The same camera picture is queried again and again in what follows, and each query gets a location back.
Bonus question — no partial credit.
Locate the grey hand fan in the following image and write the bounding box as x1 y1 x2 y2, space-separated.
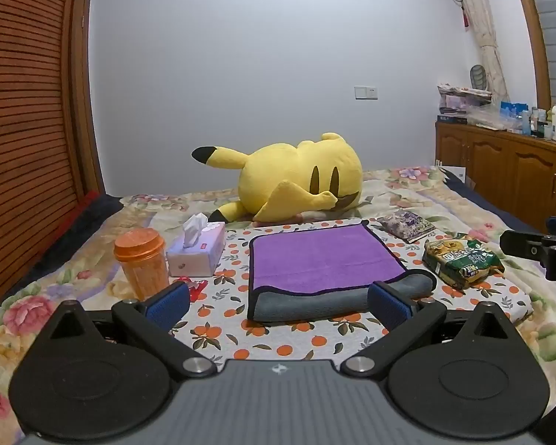
469 64 490 90

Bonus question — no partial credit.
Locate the white tissue box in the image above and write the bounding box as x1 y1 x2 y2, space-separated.
166 212 227 278

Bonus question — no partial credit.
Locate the small red wrapper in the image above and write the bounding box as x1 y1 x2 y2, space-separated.
172 277 208 303

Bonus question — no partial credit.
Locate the clear plastic bag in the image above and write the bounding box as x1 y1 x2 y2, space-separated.
467 100 525 131

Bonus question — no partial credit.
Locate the cream curtain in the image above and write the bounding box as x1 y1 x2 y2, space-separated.
446 0 511 103

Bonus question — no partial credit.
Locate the dark blue blanket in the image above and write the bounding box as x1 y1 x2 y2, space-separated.
30 192 123 279

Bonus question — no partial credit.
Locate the purple and grey towel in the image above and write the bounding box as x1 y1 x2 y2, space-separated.
246 221 438 323

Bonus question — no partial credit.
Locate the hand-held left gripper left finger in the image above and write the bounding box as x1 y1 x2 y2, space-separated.
41 281 218 378

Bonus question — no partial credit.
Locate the wooden cabinet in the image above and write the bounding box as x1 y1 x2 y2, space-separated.
434 121 556 233

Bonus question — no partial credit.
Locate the stack of boxes and bags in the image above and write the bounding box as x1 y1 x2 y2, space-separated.
436 83 494 125

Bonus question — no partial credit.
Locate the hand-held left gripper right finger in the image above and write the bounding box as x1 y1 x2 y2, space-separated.
340 281 522 378

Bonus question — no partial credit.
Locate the white flat box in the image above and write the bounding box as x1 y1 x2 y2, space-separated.
436 163 467 184

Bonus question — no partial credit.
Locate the purple printed packet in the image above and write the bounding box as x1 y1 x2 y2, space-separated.
376 209 437 244

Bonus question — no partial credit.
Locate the wooden louvered wardrobe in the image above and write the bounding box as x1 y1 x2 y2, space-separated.
0 0 106 322

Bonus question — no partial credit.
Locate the orange fruit print cloth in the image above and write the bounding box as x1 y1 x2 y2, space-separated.
166 217 535 363

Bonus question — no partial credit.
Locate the yellow plush toy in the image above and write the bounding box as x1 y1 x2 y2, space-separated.
191 132 363 224

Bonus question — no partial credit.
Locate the row of small toiletry bottles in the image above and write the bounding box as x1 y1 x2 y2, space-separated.
519 107 553 139

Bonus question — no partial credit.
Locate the orange plastic cup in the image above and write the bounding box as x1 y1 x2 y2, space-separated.
113 228 170 301

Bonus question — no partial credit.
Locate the green snack packet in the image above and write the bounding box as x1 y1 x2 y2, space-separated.
421 234 506 291

